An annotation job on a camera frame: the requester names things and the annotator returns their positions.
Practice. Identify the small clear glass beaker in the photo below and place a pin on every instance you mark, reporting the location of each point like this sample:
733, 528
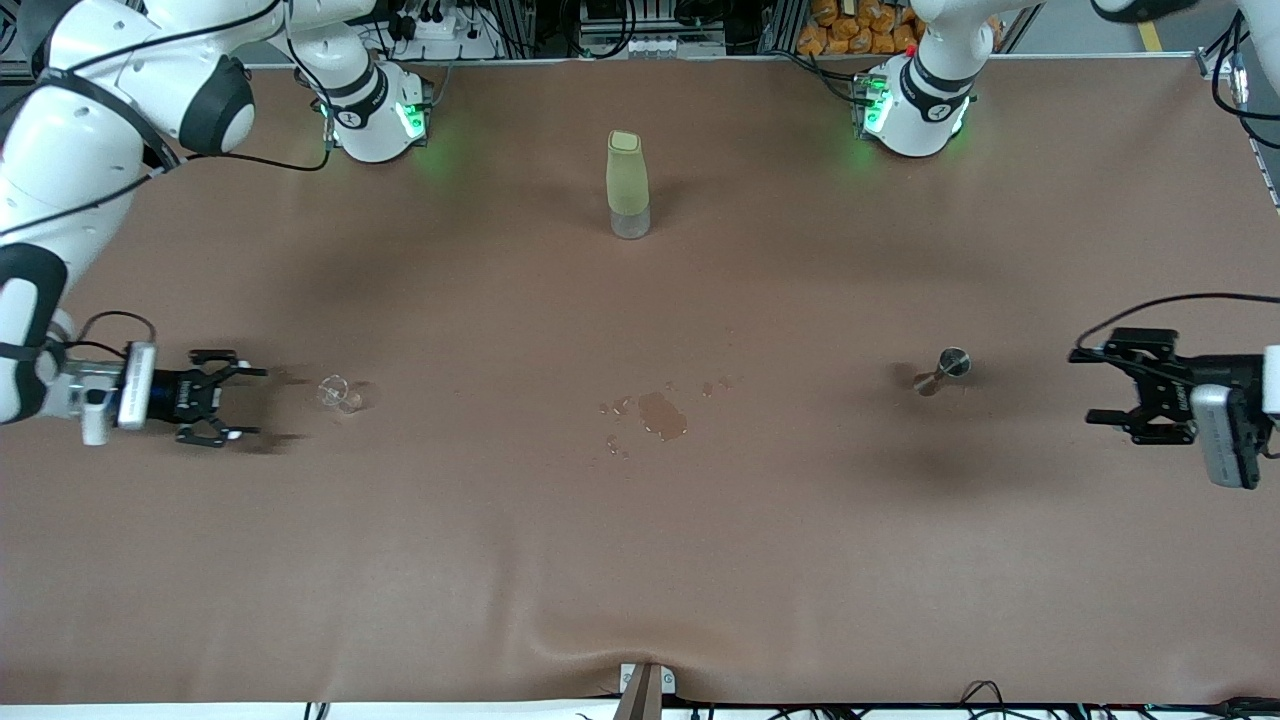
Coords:
342, 396

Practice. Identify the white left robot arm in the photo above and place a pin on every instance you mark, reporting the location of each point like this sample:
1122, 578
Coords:
915, 125

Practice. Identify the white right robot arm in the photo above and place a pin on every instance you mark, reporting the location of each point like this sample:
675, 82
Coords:
375, 140

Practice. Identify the brown liquid spill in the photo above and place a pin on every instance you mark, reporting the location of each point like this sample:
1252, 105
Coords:
662, 415

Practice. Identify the green-sleeved bottle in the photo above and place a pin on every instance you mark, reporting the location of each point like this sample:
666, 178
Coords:
627, 180

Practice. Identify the white terminal block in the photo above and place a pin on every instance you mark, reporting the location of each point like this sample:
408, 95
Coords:
670, 47

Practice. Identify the white power strip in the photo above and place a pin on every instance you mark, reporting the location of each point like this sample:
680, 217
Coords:
440, 30

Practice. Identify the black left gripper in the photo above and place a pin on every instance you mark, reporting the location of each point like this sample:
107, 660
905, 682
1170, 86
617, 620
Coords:
1166, 397

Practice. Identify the steel double jigger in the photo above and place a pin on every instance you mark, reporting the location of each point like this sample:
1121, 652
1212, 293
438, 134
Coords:
953, 361

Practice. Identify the pile of orange bags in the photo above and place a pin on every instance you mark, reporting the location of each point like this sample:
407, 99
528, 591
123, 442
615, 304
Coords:
850, 30

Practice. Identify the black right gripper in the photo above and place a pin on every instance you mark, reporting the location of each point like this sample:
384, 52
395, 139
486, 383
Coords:
178, 396

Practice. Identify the white bracket with pole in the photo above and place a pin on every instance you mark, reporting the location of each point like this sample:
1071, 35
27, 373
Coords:
645, 685

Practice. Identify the brown table mat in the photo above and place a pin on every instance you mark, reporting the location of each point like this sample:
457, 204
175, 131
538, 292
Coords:
640, 560

